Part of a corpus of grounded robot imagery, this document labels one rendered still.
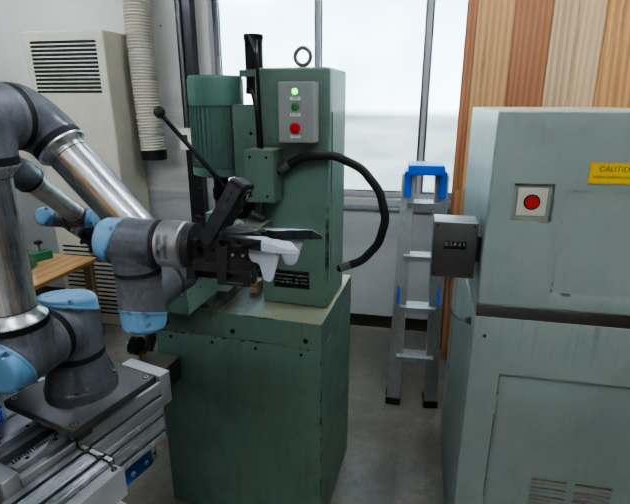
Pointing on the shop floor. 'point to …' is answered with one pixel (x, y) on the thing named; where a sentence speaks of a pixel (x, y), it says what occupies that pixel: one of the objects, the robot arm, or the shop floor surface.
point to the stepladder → (407, 286)
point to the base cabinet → (257, 418)
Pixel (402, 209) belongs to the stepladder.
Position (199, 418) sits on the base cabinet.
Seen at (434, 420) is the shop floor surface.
